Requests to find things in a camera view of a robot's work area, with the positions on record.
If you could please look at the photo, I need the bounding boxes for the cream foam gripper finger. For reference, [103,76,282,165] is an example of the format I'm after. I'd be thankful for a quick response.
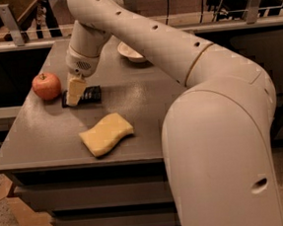
[66,74,87,107]

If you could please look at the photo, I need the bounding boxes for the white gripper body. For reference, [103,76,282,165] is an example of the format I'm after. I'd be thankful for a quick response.
[65,45,100,77]

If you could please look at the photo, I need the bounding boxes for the dark blue rxbar wrapper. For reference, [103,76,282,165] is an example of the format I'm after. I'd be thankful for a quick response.
[61,86,102,108]

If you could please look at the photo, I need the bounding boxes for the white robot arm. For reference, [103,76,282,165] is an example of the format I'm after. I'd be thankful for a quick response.
[65,0,283,226]

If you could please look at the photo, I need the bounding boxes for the red apple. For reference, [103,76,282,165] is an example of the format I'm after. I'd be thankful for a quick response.
[32,72,61,101]

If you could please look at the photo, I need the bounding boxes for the white bowl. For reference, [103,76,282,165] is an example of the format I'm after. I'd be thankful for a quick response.
[117,42,147,63]

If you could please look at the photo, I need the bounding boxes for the yellow sponge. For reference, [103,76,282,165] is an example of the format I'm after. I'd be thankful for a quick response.
[79,113,134,158]

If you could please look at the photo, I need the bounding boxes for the grey drawer cabinet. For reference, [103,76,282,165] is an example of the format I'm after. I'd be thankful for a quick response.
[0,39,183,226]

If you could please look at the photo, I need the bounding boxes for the cardboard piece on floor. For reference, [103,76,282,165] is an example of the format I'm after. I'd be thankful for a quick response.
[0,178,52,226]

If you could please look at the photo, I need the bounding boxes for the middle metal railing bracket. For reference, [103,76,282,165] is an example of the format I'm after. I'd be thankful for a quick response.
[124,0,137,12]

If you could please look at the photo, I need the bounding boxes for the metal railing bracket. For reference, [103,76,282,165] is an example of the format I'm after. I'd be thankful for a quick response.
[124,0,137,12]
[244,0,261,25]
[0,4,26,46]

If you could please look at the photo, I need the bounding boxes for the left metal railing bracket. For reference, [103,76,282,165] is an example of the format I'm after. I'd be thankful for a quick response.
[0,4,26,46]

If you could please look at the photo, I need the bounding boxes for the right metal railing bracket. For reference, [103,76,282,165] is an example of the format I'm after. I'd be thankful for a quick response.
[244,0,261,25]

